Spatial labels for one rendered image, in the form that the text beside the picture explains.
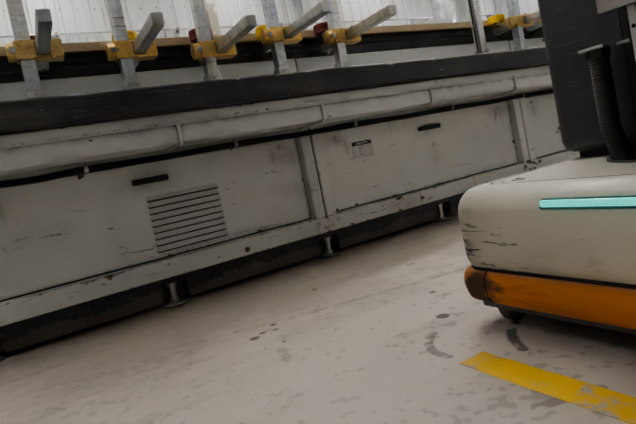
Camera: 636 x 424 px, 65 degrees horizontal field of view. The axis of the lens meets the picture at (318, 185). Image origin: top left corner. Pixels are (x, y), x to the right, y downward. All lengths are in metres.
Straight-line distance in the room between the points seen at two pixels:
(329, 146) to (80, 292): 1.06
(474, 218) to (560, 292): 0.20
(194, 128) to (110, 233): 0.45
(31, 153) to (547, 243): 1.27
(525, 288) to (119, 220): 1.28
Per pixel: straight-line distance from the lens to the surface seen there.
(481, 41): 2.38
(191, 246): 1.84
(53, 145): 1.56
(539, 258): 0.95
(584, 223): 0.88
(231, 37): 1.55
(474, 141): 2.61
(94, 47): 1.80
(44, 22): 1.33
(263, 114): 1.71
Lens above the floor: 0.40
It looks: 3 degrees down
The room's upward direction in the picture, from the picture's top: 11 degrees counter-clockwise
